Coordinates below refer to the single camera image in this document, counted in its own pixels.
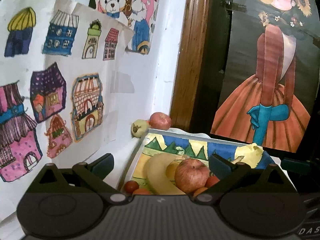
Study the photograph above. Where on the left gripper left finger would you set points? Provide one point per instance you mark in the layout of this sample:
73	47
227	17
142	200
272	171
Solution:
92	176

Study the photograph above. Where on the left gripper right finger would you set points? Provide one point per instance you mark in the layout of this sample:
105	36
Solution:
230	178

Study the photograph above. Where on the red cherry tomato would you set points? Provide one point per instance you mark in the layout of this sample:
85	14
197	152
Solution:
131	186
211	181

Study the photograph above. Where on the small orange fruit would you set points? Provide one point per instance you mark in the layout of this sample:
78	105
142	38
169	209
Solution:
199	191

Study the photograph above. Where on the orange small tomato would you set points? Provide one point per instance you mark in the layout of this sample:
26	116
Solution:
141	192

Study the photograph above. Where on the yellow banana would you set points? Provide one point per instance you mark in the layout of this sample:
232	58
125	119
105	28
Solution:
155	169

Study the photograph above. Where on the colourful drawing tray liner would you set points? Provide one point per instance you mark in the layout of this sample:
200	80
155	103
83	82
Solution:
155	143

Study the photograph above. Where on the red cherry tomato in tray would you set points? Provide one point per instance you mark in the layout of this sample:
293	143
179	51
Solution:
131	186

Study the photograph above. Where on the grey cardboard tray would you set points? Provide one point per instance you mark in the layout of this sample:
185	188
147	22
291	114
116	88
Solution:
170	172

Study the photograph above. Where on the background yellow-green fruit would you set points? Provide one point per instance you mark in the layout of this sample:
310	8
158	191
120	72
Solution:
139	128

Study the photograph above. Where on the background red apple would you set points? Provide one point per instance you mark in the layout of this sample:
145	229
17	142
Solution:
160	120

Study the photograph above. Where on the lady in orange dress poster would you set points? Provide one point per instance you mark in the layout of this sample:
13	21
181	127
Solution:
263	109

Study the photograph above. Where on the houses drawing paper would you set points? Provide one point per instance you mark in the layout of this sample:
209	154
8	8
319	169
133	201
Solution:
58	59

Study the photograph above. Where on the girl with bear drawing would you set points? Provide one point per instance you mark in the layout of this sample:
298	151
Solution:
138	15

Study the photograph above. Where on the brown wooden frame post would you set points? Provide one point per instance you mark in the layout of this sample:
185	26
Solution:
189	62

